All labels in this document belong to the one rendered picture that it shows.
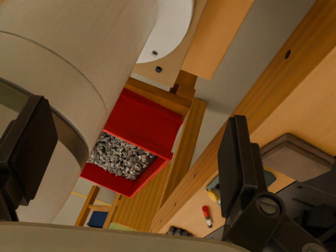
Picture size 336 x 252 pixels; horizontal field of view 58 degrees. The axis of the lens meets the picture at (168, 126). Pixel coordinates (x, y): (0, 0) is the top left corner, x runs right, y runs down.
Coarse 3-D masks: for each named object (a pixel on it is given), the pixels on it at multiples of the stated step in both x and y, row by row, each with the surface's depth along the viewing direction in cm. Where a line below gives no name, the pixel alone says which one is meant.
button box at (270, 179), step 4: (264, 172) 59; (268, 172) 59; (216, 176) 65; (268, 176) 59; (272, 176) 59; (212, 180) 67; (216, 180) 65; (268, 180) 58; (272, 180) 58; (208, 184) 69; (212, 184) 67; (216, 184) 65; (268, 184) 58; (208, 188) 69; (212, 188) 68
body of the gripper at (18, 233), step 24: (0, 240) 9; (24, 240) 9; (48, 240) 9; (72, 240) 9; (96, 240) 9; (120, 240) 9; (144, 240) 9; (168, 240) 9; (192, 240) 9; (216, 240) 10
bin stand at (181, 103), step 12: (180, 72) 72; (132, 84) 66; (144, 84) 67; (180, 84) 70; (192, 84) 71; (144, 96) 68; (156, 96) 67; (168, 96) 67; (180, 96) 68; (192, 96) 69; (168, 108) 69; (180, 108) 68
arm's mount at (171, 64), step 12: (0, 0) 39; (204, 0) 31; (192, 24) 33; (192, 36) 35; (180, 48) 37; (156, 60) 39; (168, 60) 39; (180, 60) 38; (144, 72) 42; (156, 72) 41; (168, 72) 40; (168, 84) 42
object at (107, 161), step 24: (120, 96) 66; (120, 120) 63; (144, 120) 65; (168, 120) 67; (96, 144) 77; (120, 144) 73; (144, 144) 62; (168, 144) 65; (96, 168) 88; (120, 168) 85; (144, 168) 80; (120, 192) 87
